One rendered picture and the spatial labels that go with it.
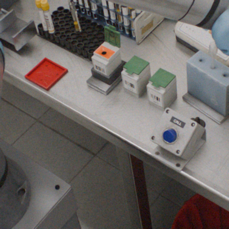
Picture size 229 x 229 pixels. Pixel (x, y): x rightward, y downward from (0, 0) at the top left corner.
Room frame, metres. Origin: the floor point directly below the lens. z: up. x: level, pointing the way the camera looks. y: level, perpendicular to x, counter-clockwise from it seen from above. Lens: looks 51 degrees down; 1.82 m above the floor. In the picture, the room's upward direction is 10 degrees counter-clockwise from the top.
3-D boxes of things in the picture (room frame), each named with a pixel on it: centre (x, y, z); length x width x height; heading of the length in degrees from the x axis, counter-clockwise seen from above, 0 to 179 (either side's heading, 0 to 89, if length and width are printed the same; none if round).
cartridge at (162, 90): (0.80, -0.10, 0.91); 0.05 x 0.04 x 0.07; 133
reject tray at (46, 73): (0.93, 0.13, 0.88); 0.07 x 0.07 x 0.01; 43
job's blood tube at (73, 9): (1.03, 0.05, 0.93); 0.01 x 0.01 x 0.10; 43
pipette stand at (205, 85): (0.77, -0.20, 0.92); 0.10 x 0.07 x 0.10; 35
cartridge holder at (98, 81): (0.89, 0.00, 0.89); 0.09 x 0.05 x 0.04; 134
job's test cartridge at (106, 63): (0.89, 0.00, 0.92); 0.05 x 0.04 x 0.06; 134
